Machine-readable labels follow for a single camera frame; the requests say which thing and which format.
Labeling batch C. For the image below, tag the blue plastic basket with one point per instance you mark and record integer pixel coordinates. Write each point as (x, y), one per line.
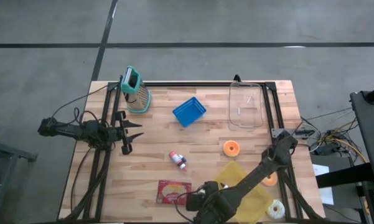
(189, 111)

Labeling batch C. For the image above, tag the white paper sheet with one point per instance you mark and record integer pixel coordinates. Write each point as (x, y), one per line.
(326, 194)

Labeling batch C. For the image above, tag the black stand bar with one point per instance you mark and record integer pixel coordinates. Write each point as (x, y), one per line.
(345, 175)

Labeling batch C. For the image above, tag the red snack packet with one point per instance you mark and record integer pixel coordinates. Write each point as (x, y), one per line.
(171, 193)

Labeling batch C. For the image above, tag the dark grey equipment case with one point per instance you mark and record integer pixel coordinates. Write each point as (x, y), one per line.
(367, 124)

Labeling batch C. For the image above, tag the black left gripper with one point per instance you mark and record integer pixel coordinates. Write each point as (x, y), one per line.
(116, 135)

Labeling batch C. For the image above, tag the teal metal box grater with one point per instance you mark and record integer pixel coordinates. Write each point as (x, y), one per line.
(138, 99)

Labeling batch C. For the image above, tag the yellow translucent tray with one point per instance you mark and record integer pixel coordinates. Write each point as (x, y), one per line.
(230, 174)

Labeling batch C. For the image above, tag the black metal rig frame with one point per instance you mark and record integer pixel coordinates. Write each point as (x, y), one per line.
(205, 84)

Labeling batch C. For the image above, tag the small black clamp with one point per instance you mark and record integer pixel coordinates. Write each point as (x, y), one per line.
(236, 78)

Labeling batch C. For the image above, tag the clear plastic container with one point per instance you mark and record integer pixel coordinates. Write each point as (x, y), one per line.
(245, 125)

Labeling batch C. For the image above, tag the orange toy donut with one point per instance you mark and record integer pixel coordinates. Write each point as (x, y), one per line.
(231, 152)
(271, 181)

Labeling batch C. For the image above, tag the red food colouring bottle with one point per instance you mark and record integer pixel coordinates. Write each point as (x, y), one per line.
(176, 158)

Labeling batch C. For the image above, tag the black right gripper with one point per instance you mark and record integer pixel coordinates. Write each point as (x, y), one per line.
(199, 200)

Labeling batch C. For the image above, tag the grey metal mounting plate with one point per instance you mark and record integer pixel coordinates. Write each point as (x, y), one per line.
(277, 132)

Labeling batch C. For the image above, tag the grey metal stand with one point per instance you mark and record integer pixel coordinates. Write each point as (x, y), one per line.
(6, 151)

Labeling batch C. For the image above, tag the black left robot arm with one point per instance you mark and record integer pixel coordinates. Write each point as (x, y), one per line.
(68, 130)

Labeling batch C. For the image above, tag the white frosted toy donut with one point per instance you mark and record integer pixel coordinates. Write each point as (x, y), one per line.
(275, 214)

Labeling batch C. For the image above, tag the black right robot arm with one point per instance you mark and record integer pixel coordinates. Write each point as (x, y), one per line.
(258, 168)

